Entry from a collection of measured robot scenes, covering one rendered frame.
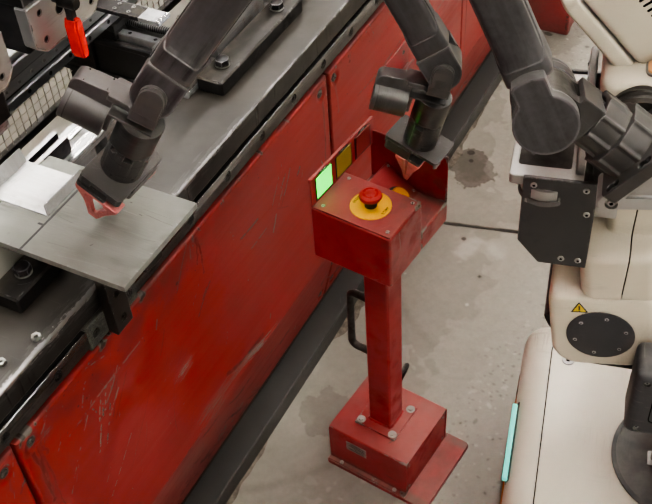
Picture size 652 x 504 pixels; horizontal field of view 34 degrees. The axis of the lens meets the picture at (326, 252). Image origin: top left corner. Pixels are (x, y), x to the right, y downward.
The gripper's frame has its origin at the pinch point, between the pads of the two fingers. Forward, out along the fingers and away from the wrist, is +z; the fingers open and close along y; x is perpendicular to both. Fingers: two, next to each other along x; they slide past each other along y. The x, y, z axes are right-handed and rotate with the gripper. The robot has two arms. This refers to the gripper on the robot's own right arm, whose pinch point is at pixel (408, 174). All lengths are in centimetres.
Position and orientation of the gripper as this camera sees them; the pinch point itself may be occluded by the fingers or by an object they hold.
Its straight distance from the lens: 186.7
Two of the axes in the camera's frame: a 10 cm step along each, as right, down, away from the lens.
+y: -8.3, -5.2, 2.2
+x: -5.4, 6.2, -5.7
